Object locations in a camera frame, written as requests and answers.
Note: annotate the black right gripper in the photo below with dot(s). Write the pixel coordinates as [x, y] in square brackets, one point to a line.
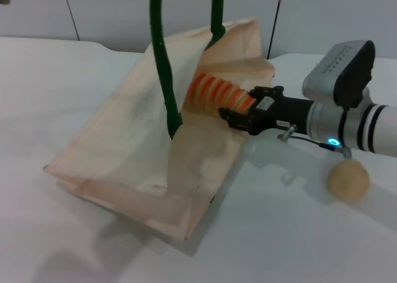
[285, 115]

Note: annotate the orange striped long bread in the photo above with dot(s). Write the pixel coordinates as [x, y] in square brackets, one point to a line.
[217, 92]

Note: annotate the round egg yolk pastry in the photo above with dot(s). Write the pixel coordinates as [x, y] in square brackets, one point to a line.
[349, 180]

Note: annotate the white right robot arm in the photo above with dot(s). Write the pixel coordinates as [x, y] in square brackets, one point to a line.
[381, 128]

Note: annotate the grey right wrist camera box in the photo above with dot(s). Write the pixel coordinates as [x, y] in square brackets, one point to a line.
[338, 75]

